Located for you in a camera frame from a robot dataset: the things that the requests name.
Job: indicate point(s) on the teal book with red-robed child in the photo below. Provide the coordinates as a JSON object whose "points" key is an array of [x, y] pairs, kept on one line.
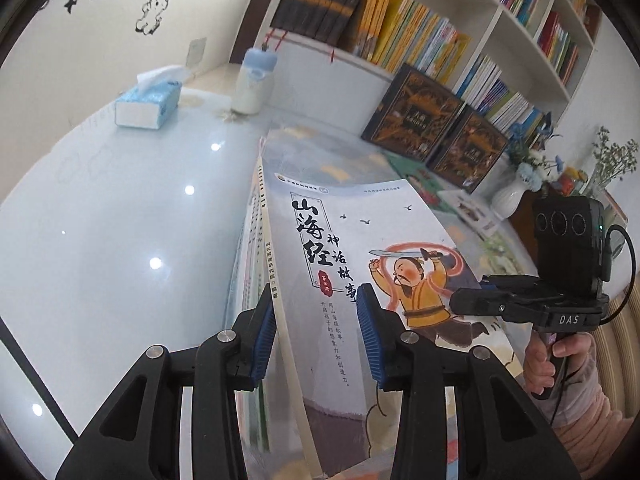
{"points": [[425, 187]]}

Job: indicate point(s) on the black star wall sticker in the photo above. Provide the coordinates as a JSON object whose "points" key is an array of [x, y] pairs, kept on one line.
{"points": [[71, 4]]}

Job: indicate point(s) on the dark ornate gold-patterned book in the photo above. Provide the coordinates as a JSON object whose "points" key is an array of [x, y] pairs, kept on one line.
{"points": [[470, 150], [410, 110]]}

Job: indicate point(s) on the white bookshelf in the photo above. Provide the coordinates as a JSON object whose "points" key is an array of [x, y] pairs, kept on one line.
{"points": [[350, 80]]}

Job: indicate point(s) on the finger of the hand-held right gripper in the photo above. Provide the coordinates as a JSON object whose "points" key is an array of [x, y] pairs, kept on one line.
{"points": [[475, 302], [510, 283]]}

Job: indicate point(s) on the white vase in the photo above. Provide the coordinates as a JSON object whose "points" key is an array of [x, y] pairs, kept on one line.
{"points": [[507, 200]]}

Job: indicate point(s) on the brown door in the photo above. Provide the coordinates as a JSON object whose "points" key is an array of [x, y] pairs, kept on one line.
{"points": [[255, 15]]}

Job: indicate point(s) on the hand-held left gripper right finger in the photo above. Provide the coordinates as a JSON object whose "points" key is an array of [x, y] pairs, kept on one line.
{"points": [[370, 340]]}

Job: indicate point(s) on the green illustrated book white spine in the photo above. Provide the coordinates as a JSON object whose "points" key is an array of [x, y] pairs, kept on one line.
{"points": [[500, 260]]}

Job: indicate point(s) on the beige ribbed panel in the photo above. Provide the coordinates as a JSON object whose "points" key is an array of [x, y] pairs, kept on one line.
{"points": [[627, 350]]}

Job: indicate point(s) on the blue tissue box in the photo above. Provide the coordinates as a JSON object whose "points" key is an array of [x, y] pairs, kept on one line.
{"points": [[145, 102]]}

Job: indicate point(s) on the colourful toy figures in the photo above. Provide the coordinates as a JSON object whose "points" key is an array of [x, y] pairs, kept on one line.
{"points": [[574, 180]]}

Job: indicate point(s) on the row of dark hardcover volumes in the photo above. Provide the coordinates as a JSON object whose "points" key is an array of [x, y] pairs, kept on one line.
{"points": [[320, 5]]}

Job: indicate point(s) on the blue flower bouquet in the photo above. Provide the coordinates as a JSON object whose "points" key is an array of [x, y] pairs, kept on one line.
{"points": [[530, 172]]}

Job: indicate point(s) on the row of yellow orange books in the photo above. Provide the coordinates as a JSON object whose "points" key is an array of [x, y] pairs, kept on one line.
{"points": [[410, 35]]}

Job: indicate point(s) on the person's right forearm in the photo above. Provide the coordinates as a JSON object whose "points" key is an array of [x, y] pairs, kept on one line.
{"points": [[595, 410]]}

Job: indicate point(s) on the white book with beige label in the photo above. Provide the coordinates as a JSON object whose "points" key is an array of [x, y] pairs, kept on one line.
{"points": [[467, 210]]}

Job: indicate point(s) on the white bottle with blue cap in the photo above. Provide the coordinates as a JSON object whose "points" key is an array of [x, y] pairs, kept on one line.
{"points": [[252, 85]]}

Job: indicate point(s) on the person's right hand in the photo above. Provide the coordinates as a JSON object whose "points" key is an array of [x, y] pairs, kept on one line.
{"points": [[535, 370]]}

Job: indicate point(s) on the brown wooden cabinet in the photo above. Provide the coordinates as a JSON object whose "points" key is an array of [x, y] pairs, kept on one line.
{"points": [[522, 230]]}

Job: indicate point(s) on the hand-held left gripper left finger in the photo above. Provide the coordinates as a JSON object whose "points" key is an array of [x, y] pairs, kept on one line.
{"points": [[264, 340]]}

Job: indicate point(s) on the white book with yellow-robed swordsman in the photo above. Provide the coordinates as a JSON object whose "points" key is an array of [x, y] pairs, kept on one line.
{"points": [[350, 240]]}

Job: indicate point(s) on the stack of thin books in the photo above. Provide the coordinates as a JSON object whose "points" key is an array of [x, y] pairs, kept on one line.
{"points": [[252, 260]]}

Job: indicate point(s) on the white wall socket box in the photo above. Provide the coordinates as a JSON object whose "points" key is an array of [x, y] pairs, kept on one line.
{"points": [[196, 52]]}

